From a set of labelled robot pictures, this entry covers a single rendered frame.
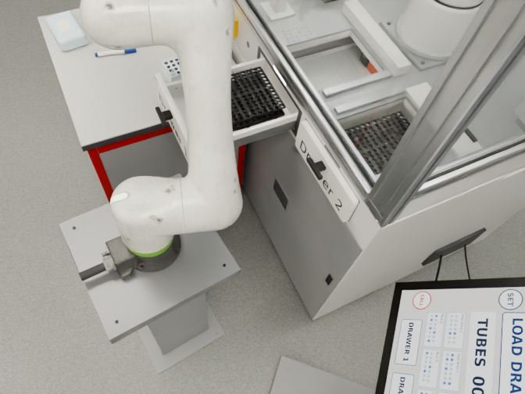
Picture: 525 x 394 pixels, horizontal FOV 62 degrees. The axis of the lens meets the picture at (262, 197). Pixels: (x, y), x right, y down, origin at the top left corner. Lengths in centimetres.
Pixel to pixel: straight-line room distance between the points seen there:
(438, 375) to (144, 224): 65
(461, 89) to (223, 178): 49
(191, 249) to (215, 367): 81
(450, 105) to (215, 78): 43
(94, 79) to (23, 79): 124
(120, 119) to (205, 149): 59
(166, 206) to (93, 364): 110
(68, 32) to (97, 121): 38
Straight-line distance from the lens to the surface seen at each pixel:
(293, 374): 188
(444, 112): 82
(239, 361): 190
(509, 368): 88
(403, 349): 97
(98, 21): 89
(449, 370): 91
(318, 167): 119
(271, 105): 132
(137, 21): 88
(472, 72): 76
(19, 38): 307
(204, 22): 87
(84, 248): 124
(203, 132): 93
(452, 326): 94
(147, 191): 99
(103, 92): 157
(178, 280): 115
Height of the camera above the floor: 188
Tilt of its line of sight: 59 degrees down
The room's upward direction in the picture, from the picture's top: 10 degrees clockwise
